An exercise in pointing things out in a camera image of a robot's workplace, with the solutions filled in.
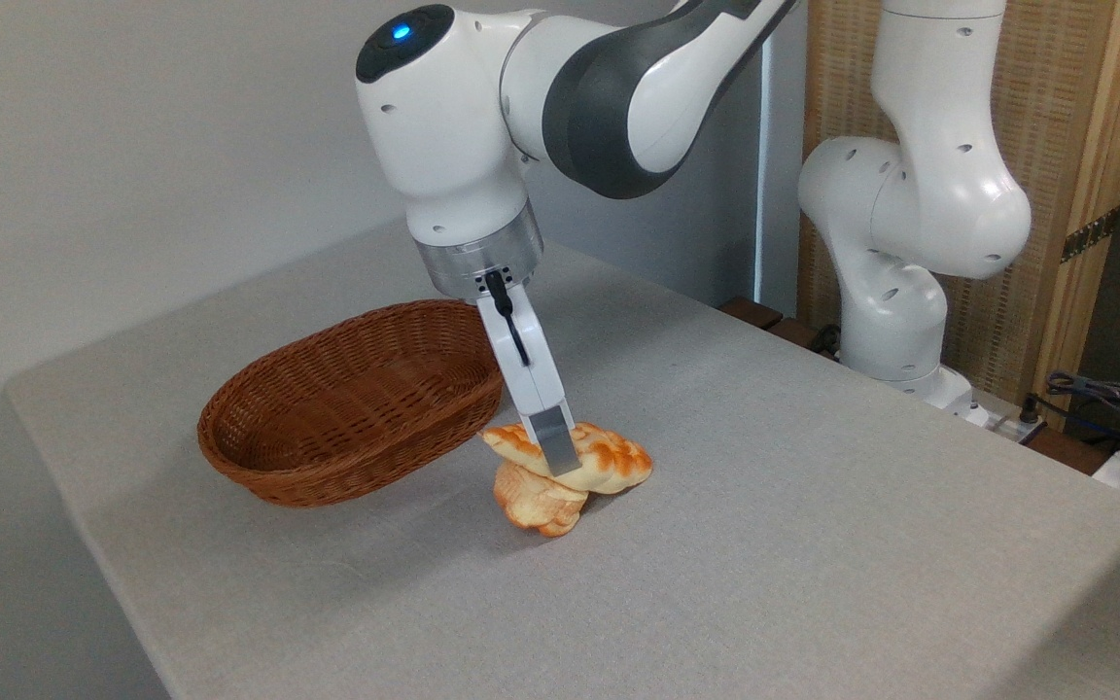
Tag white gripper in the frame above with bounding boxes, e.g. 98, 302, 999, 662
474, 286, 579, 478

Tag braided golden bread loaf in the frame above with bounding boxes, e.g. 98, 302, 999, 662
479, 421, 654, 496

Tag small pale bread roll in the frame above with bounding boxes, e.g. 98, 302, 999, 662
492, 461, 589, 539

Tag brown wicker basket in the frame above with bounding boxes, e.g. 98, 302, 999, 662
197, 298, 507, 509

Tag black metal hinge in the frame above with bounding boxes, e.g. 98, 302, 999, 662
1060, 205, 1120, 264

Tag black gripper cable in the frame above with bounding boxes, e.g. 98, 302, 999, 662
483, 269, 533, 368

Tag black cable bundle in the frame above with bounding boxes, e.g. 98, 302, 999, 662
1019, 370, 1120, 450

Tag woven screen with wooden frame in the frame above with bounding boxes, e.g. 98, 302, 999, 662
797, 0, 1120, 431

